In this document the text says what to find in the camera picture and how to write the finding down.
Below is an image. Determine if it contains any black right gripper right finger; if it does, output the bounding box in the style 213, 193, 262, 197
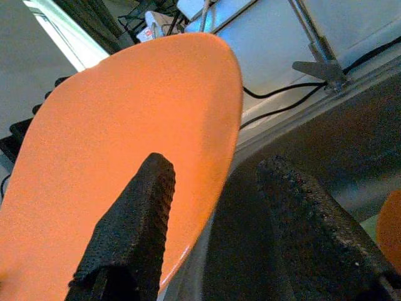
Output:
255, 156, 401, 301

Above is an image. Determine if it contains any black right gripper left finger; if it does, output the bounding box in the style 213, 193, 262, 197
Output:
64, 152, 176, 301

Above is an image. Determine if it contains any orange plastic bowl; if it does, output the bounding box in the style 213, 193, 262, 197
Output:
375, 189, 401, 275

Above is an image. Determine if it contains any orange plastic plate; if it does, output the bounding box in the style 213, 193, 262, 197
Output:
0, 32, 244, 301

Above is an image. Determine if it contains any green plate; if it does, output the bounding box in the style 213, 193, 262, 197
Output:
360, 213, 382, 245

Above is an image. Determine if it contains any stainless steel sink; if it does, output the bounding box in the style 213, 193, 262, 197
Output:
162, 56, 401, 301

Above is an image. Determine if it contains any metal faucet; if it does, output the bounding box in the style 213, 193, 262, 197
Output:
286, 0, 352, 95

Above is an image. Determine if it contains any white charger with red light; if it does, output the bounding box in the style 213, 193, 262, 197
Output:
136, 11, 165, 43

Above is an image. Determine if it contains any white power adapter box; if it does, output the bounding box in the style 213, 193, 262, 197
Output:
177, 0, 220, 20

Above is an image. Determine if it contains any black adapter cable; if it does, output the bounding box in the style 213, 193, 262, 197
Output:
239, 85, 328, 130

